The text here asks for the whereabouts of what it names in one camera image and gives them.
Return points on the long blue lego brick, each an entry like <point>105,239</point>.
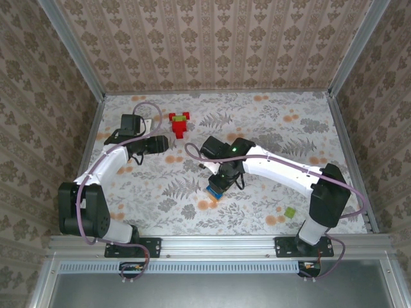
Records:
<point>215,191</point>

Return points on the small red lego brick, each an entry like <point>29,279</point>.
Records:
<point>172,116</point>
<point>186,115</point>
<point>180,135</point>

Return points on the long orange lego brick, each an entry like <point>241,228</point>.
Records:
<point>215,199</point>

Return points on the large red lego brick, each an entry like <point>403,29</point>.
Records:
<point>179,127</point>

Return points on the long lime green lego brick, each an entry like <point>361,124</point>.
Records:
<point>179,119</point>

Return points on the small lime green lego brick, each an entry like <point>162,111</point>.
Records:
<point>290,212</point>

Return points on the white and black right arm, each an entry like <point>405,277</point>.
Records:
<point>282,179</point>

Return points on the floral patterned table cover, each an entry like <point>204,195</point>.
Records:
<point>241,112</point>

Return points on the wide aluminium mounting beam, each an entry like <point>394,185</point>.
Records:
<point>218,245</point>

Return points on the grey metal panel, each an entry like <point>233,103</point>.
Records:
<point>208,292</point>

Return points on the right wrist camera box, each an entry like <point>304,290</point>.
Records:
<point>212,168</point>

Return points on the short aluminium table edge rail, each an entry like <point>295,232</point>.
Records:
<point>218,92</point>

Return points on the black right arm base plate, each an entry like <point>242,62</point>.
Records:
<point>282,247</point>

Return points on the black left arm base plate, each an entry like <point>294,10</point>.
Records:
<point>154,247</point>

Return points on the aluminium frame post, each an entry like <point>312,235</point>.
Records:
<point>75,53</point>
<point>357,48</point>

